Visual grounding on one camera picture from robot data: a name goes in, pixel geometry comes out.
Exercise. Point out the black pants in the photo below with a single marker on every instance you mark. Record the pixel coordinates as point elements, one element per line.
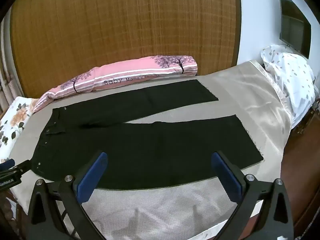
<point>155,142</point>

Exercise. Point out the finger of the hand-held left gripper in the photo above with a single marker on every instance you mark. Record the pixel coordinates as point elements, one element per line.
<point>22,166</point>

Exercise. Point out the white floral pillow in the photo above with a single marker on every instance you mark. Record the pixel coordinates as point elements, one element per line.
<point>13,122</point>

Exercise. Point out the black wall television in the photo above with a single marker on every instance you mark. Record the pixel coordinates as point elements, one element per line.
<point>295,22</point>

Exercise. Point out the wooden headboard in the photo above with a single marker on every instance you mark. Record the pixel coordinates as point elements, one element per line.
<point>125,25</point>

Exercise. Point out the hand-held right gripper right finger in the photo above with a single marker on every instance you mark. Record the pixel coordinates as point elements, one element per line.
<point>223,172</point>

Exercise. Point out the beige pipe rack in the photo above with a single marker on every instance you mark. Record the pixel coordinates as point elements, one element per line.
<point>8,87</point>

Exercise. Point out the dark wooden furniture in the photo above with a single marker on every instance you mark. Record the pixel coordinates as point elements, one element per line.
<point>308,120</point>

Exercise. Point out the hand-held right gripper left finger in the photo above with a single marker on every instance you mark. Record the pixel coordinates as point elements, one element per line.
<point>96,170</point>

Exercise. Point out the white leaf-print pillow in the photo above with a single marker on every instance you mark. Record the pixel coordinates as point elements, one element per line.
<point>292,80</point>

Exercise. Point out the beige bed sheet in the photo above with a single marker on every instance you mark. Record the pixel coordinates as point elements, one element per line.
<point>237,100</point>

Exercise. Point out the pink tree print bolster pillow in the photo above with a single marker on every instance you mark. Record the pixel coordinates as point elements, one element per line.
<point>130,71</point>

